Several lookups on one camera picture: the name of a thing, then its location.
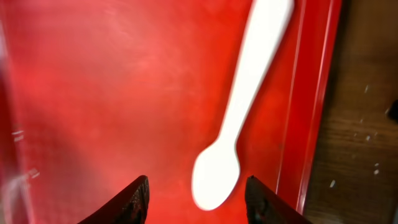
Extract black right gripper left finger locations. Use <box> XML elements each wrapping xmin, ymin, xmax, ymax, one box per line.
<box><xmin>78</xmin><ymin>175</ymin><xmax>150</xmax><ymax>224</ymax></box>

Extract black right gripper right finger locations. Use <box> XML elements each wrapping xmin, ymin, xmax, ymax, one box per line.
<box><xmin>244</xmin><ymin>175</ymin><xmax>311</xmax><ymax>224</ymax></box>

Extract white plastic spoon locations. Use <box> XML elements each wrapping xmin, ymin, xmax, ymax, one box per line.
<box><xmin>192</xmin><ymin>0</ymin><xmax>294</xmax><ymax>211</ymax></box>

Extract red serving tray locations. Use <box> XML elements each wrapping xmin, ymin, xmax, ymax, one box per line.
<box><xmin>1</xmin><ymin>1</ymin><xmax>342</xmax><ymax>223</ymax></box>

